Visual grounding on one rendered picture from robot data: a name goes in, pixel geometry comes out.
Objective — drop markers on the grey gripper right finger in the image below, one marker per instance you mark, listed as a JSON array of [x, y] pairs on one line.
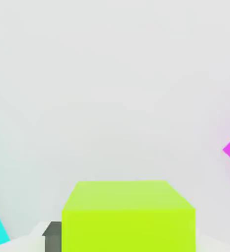
[[215, 245]]

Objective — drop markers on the small lime green cube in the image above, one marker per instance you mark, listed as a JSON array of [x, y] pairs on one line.
[[128, 224]]

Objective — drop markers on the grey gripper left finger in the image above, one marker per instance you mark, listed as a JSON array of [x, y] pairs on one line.
[[52, 239]]

